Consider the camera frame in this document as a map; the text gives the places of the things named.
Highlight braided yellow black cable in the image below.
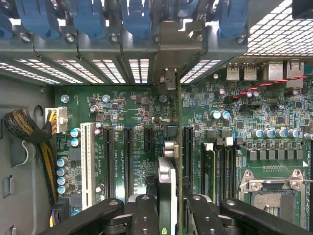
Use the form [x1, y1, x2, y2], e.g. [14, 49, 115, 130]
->
[2, 107, 59, 206]

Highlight silver port block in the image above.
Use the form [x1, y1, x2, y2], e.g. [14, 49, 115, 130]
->
[268, 61, 284, 81]
[286, 61, 305, 89]

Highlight open grey PC case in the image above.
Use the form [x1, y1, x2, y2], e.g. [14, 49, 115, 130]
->
[0, 0, 313, 235]

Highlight green RAM stick in slot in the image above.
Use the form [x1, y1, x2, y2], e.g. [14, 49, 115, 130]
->
[201, 143, 217, 204]

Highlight green motherboard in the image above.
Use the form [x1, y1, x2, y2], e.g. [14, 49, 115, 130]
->
[53, 61, 313, 235]

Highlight black RAM slot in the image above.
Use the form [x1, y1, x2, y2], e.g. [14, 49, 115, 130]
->
[226, 137, 237, 204]
[216, 138, 227, 204]

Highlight blue card retention clip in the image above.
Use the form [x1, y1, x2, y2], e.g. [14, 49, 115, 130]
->
[122, 0, 152, 40]
[14, 0, 59, 40]
[178, 0, 196, 23]
[0, 9, 13, 40]
[217, 0, 250, 40]
[70, 0, 106, 40]

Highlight silver USB port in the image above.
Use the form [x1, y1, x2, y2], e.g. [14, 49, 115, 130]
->
[244, 62, 257, 81]
[226, 62, 239, 81]

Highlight perforated slot cover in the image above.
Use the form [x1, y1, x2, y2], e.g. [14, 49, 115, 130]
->
[128, 58, 150, 84]
[53, 58, 105, 84]
[180, 60, 222, 84]
[0, 58, 62, 85]
[91, 58, 127, 84]

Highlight CPU socket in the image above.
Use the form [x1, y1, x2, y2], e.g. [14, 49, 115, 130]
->
[238, 167, 313, 228]

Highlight black connector with coloured wires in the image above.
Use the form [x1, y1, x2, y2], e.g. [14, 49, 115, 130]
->
[50, 198, 71, 228]

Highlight white power connector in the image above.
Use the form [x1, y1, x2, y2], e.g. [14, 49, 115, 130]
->
[45, 107, 68, 134]

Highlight short black expansion slot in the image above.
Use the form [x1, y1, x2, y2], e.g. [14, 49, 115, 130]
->
[143, 126, 155, 153]

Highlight red black twisted wire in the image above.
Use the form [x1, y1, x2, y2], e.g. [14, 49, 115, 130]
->
[232, 72, 313, 100]

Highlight long black expansion slot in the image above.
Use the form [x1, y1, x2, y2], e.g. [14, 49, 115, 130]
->
[103, 126, 115, 200]
[182, 126, 194, 187]
[123, 126, 134, 203]

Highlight white expansion slot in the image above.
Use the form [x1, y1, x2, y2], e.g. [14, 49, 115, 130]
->
[80, 121, 96, 211]

